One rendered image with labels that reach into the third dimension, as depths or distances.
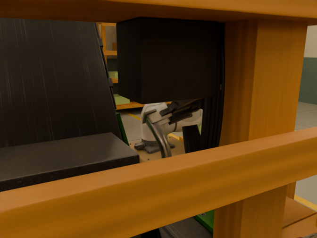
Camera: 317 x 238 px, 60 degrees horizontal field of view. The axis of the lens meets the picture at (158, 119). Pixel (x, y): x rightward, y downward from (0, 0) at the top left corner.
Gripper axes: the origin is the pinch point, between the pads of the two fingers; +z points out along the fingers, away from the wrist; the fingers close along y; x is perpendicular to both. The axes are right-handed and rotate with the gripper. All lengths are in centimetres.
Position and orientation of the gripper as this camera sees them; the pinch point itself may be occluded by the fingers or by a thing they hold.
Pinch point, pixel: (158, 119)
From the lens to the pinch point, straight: 81.8
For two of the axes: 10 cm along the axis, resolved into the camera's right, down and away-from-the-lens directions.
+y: 1.6, -5.1, -8.5
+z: -8.5, 3.6, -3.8
